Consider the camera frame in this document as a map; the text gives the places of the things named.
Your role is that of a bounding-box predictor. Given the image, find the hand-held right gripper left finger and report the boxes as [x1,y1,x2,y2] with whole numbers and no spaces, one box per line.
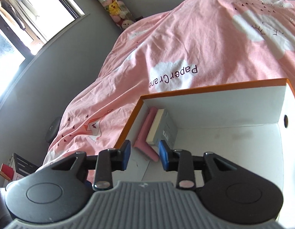
[51,140,132,191]

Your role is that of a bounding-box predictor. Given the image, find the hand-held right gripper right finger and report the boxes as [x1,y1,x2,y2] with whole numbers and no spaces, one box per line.
[158,140,236,191]

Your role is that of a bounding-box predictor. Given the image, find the pink box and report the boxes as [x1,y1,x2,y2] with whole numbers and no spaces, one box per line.
[134,108,160,162]

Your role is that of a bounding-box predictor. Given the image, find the grey book with cream edge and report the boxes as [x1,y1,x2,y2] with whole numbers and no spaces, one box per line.
[146,108,178,148]

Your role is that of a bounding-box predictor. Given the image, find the orange cardboard box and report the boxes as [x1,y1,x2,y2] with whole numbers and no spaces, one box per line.
[113,77,295,229]

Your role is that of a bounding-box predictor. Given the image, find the black striped box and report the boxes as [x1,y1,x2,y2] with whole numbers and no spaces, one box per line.
[13,153,39,174]

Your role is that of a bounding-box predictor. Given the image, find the pink printed blanket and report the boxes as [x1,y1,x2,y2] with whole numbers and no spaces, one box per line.
[43,0,295,184]

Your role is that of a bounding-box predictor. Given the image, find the red box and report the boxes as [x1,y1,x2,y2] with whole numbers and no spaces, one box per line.
[0,163,14,179]

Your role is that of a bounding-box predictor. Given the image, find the clear tube of plush toys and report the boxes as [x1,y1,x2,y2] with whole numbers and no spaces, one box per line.
[79,0,136,30]

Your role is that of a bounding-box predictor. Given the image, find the hanging clothes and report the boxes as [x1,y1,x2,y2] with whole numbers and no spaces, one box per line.
[0,0,40,30]

